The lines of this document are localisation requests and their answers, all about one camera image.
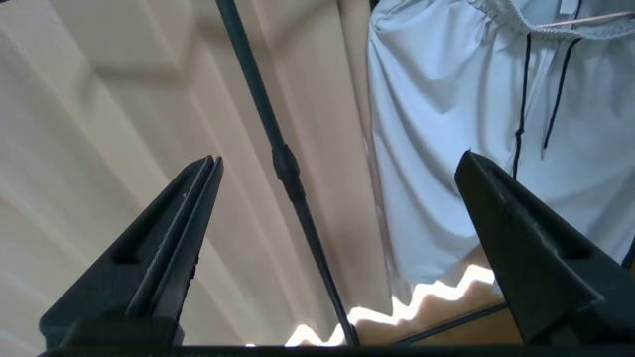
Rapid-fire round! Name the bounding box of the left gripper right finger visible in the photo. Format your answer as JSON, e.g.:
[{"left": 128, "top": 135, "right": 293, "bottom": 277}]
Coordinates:
[{"left": 454, "top": 150, "right": 635, "bottom": 345}]

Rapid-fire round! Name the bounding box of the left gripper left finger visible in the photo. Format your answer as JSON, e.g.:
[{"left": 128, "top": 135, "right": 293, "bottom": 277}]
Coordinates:
[{"left": 39, "top": 155, "right": 224, "bottom": 348}]

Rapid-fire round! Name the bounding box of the pale grey garment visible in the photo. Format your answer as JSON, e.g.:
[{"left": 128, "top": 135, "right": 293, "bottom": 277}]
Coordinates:
[{"left": 366, "top": 0, "right": 635, "bottom": 287}]

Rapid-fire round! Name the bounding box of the pink clothes hanger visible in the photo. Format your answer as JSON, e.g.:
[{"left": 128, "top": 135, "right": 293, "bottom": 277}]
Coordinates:
[{"left": 533, "top": 10, "right": 635, "bottom": 30}]

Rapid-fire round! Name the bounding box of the black clothes rack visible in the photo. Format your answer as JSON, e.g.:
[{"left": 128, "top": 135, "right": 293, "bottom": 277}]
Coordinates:
[{"left": 213, "top": 0, "right": 510, "bottom": 347}]

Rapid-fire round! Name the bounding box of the beige curtain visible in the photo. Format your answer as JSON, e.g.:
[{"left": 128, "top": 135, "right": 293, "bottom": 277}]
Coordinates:
[{"left": 0, "top": 0, "right": 502, "bottom": 347}]

